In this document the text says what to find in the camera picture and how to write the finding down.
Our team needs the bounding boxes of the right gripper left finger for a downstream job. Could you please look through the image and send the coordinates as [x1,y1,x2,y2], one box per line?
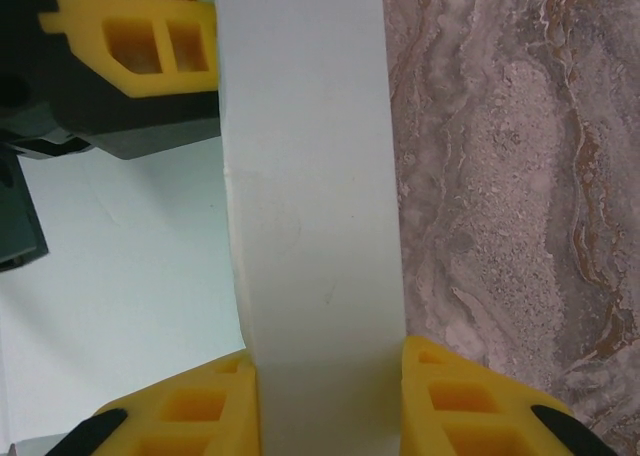
[48,350,262,456]

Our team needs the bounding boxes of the light teal paper box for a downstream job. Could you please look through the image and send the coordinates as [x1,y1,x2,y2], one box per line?
[0,0,407,456]

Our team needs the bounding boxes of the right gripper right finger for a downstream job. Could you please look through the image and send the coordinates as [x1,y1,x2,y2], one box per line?
[398,334,620,456]

